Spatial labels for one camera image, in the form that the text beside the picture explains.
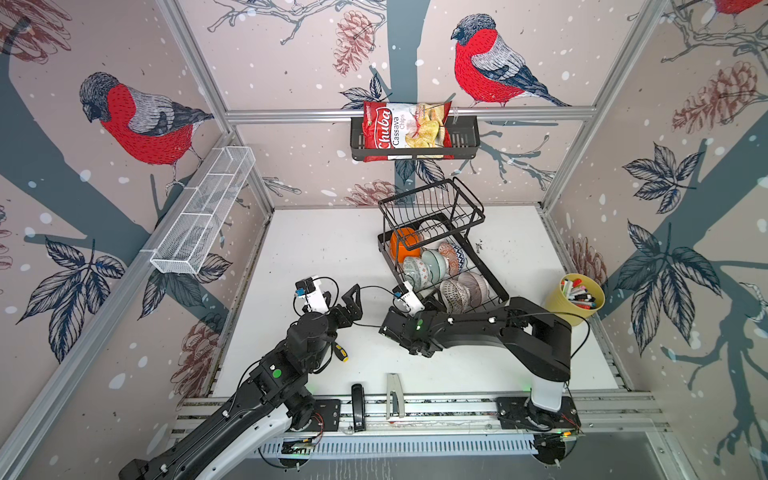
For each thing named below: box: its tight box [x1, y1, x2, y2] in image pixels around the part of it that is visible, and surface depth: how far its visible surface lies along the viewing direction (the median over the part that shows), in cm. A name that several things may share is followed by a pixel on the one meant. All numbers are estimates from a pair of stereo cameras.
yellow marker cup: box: [545, 274, 605, 328], surface depth 84 cm
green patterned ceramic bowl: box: [403, 256, 431, 290], surface depth 94 cm
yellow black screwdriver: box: [333, 343, 349, 363], surface depth 85 cm
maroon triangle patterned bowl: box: [440, 280, 471, 314], surface depth 93 cm
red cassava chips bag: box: [362, 101, 454, 163], surface depth 90 cm
